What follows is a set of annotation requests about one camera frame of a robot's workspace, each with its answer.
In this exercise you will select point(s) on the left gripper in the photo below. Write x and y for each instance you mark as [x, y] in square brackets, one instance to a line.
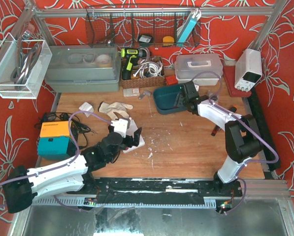
[131, 140]

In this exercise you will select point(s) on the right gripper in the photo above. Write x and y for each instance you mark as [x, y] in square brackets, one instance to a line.
[182, 96]

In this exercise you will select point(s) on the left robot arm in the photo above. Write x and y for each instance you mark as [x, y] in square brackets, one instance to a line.
[23, 186]

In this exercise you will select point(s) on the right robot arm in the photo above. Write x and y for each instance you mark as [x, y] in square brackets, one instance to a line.
[241, 133]

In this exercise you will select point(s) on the teal plastic tray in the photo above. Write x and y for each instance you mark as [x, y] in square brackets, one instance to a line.
[164, 98]

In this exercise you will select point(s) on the small red box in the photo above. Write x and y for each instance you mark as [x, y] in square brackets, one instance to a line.
[171, 80]

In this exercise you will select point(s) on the white work glove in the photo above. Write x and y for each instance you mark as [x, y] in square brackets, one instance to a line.
[115, 108]

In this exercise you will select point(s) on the clear white storage box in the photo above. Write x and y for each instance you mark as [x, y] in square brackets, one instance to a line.
[187, 66]

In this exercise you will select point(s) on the woven wicker basket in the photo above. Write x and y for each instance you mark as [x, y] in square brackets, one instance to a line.
[143, 82]

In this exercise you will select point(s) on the small labelled parts box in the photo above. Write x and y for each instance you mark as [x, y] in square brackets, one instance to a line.
[130, 92]

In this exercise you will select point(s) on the red flat case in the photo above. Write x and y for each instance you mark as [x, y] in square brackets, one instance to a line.
[229, 76]

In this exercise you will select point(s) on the white power adapter cube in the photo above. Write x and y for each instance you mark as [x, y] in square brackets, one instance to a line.
[86, 107]

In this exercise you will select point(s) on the yellow tape measure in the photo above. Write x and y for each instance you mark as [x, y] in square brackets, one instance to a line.
[168, 41]

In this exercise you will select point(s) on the black tape measure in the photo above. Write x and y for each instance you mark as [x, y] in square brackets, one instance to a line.
[145, 40]

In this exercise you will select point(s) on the white bench power supply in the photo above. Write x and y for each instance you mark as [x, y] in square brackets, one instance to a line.
[248, 70]

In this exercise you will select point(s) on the teal box device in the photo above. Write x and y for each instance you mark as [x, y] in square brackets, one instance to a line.
[56, 148]

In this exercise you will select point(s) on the light blue power strip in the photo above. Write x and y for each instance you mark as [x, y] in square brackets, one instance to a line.
[185, 30]

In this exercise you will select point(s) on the grey plastic toolbox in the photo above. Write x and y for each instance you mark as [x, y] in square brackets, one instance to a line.
[80, 68]

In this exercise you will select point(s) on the orange box device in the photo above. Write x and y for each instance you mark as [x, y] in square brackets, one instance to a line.
[55, 129]

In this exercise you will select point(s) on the clear acrylic bin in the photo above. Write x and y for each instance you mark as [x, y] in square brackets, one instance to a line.
[23, 65]

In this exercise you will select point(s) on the white peg base plate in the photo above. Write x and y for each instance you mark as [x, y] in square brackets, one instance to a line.
[130, 132]

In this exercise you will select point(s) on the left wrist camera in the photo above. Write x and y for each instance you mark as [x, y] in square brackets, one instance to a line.
[121, 126]

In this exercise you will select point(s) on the metal angle bracket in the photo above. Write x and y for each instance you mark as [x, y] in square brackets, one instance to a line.
[144, 94]

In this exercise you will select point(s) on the orange handled ratchet screwdriver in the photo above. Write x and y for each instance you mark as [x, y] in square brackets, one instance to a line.
[217, 128]

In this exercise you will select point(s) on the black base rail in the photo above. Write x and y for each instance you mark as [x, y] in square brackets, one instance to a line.
[156, 191]

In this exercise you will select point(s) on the green black cordless drill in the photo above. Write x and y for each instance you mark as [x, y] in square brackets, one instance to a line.
[132, 56]

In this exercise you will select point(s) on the black wire shelf basket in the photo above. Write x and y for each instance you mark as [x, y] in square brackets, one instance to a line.
[121, 25]

